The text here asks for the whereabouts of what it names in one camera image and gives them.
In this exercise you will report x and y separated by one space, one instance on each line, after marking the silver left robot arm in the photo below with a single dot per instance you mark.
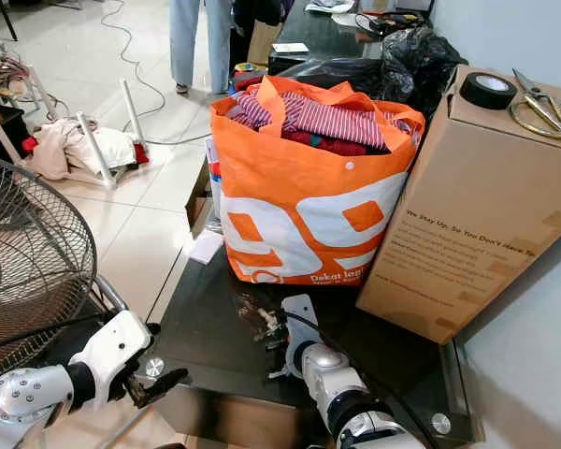
19 398

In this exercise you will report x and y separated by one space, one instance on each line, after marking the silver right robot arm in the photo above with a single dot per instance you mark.
355 402

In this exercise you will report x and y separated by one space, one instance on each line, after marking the dark glass table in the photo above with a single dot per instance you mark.
224 393

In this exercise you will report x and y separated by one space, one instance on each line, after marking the white paper slip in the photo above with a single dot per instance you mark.
206 248

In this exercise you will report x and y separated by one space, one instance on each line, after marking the orange white shopping bag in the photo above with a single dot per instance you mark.
290 187

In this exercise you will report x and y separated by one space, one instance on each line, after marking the flat cardboard piece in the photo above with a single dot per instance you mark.
199 201

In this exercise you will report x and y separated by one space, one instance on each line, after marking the metal cage floor fan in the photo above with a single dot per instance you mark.
28 262

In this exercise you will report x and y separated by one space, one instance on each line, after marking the red striped clothes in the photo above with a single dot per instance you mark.
327 120

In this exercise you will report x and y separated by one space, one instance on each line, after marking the brown cardboard box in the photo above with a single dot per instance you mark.
477 224

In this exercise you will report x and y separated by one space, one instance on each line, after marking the beige clothes pile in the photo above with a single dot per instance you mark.
70 148

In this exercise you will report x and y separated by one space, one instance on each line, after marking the red fabric bag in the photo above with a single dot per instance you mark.
248 80

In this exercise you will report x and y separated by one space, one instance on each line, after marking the brown paper bag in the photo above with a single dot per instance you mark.
264 43

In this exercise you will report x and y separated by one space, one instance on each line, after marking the person legs in jeans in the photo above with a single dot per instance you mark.
187 47

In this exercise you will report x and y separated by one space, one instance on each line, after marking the dark cluttered desk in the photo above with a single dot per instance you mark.
327 33

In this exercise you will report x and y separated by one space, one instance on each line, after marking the black plastic rubbish bag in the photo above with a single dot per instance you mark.
416 61

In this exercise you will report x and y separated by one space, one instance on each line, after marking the black tape roll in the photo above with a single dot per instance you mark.
488 92

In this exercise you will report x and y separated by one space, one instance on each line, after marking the basket of patterned clothes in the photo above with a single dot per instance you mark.
2 73

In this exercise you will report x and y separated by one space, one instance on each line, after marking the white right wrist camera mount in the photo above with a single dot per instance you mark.
299 323

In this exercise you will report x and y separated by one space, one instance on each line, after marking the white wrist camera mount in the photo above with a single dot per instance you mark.
299 323
117 346

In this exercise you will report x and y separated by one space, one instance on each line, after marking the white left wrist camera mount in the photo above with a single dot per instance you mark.
117 346

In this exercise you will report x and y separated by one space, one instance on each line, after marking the white metal rack frame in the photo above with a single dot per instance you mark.
131 112

